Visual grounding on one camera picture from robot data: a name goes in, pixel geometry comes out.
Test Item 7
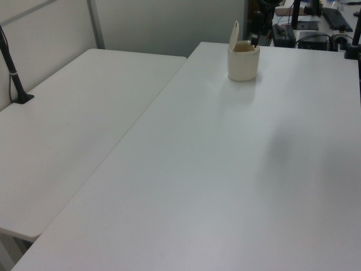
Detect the dark green black device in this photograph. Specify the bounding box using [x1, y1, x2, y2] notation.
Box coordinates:
[271, 23, 296, 47]

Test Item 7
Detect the black computer keyboard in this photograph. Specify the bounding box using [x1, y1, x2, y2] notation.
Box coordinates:
[321, 7, 354, 32]

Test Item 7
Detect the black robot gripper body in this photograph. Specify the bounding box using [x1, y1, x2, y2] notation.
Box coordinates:
[251, 10, 263, 36]

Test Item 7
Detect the thin black cable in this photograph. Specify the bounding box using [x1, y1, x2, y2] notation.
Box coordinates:
[0, 25, 15, 103]

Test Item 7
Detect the white side table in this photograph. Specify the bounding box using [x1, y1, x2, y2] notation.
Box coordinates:
[0, 48, 188, 238]

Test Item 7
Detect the cream ceramic cup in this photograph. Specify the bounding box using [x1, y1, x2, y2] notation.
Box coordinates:
[227, 20, 261, 82]

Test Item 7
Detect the black camera pole with base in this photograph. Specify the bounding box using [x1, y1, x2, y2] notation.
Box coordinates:
[0, 24, 35, 106]

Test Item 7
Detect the black clamp camera stand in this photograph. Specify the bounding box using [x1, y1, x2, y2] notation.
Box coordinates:
[337, 0, 361, 60]

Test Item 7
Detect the brown cardboard box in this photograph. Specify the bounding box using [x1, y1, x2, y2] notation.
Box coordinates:
[274, 6, 306, 17]

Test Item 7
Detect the black electronics box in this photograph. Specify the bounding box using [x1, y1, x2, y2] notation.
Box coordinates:
[296, 30, 331, 51]

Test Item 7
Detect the black monitor stand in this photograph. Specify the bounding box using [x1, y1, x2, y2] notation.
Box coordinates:
[291, 0, 319, 30]

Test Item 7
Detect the grey metal partition post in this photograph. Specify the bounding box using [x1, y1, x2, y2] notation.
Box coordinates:
[86, 0, 105, 50]

